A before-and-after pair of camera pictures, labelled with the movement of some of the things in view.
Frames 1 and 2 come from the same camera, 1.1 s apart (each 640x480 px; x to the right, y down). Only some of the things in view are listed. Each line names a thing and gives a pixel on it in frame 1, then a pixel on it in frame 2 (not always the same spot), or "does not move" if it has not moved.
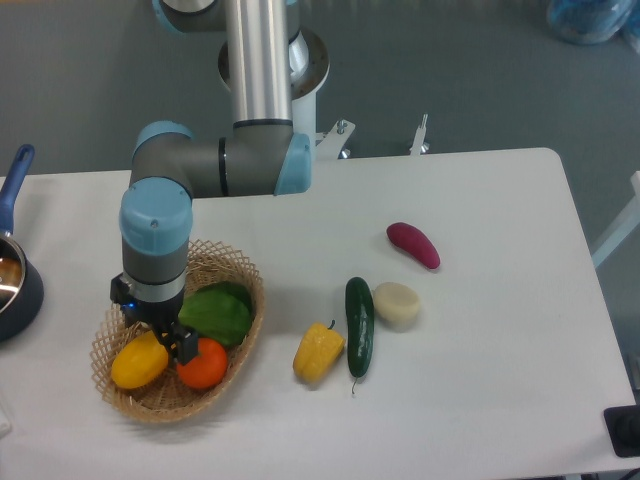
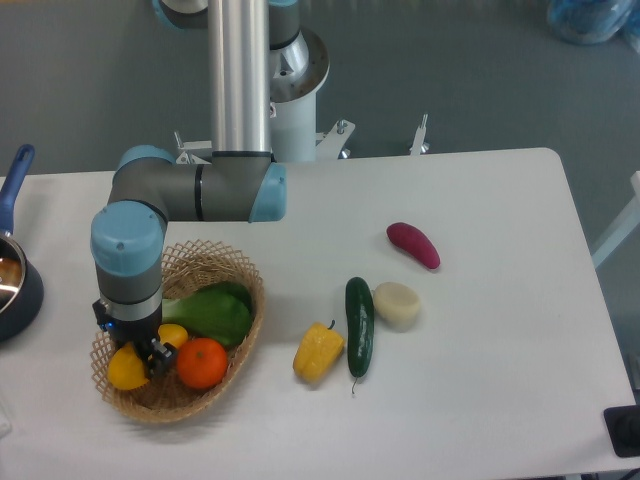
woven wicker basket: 172,398 does not move
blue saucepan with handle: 21,292 does not move
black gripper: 161,317 → 143,332
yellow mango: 140,361 does not move
